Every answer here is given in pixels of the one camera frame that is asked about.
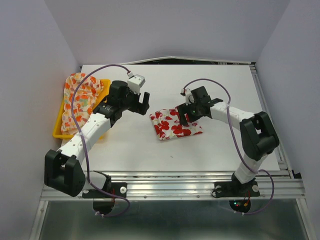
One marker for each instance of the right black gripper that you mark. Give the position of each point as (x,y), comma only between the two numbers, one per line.
(183,108)

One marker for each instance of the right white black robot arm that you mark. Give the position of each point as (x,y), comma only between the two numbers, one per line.
(258,135)

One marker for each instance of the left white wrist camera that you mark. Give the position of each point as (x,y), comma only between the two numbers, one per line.
(135,82)

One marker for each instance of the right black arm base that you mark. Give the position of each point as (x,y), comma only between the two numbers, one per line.
(231,189)

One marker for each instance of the white red poppy skirt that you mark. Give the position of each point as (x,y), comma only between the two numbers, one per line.
(166,123)

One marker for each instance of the orange floral skirt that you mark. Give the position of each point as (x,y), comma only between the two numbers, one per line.
(79,101)

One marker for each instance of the aluminium frame rail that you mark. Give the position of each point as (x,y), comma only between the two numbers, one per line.
(198,185)

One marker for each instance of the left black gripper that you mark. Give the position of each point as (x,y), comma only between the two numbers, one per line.
(143,107)

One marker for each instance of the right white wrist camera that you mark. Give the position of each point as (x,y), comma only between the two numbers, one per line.
(189,98)

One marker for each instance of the yellow plastic tray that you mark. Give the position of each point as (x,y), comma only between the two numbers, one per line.
(58,123)

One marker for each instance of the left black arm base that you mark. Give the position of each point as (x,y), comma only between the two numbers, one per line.
(116,188)

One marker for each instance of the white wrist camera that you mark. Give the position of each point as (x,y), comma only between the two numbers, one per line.
(189,98)
(135,82)

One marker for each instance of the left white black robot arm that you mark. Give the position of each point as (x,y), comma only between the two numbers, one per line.
(63,167)

